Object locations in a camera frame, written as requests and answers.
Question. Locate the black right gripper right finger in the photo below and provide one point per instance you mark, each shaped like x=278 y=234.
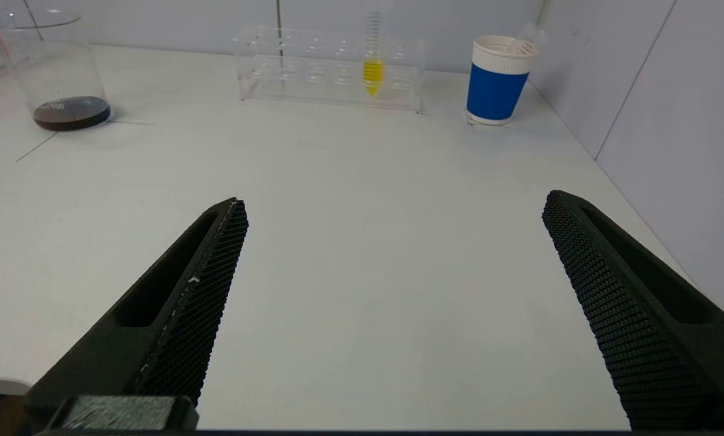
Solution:
x=646 y=327

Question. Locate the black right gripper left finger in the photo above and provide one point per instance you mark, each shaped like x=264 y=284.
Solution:
x=156 y=327

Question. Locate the test tube with red pigment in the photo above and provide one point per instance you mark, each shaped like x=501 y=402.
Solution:
x=528 y=37

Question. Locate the clear glass beaker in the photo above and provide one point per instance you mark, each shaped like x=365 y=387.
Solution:
x=71 y=115

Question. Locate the test tube with yellow pigment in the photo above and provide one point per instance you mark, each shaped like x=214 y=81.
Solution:
x=373 y=75

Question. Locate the blue white paper cup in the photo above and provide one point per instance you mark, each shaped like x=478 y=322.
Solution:
x=495 y=91

